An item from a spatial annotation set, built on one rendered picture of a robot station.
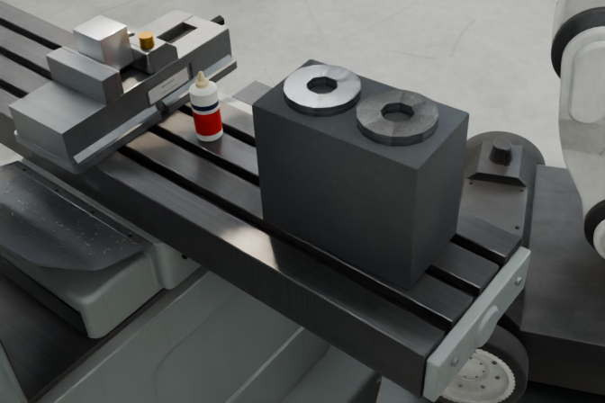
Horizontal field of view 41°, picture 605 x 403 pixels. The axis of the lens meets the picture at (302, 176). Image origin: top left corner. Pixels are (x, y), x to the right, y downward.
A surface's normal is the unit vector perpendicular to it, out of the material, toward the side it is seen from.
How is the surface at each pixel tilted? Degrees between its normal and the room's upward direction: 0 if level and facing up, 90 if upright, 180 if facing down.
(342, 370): 0
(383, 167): 90
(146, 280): 90
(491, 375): 90
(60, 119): 0
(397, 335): 0
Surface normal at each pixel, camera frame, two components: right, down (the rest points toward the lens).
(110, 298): 0.78, 0.38
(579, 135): -0.25, 0.89
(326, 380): -0.04, -0.77
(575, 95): -0.28, 0.63
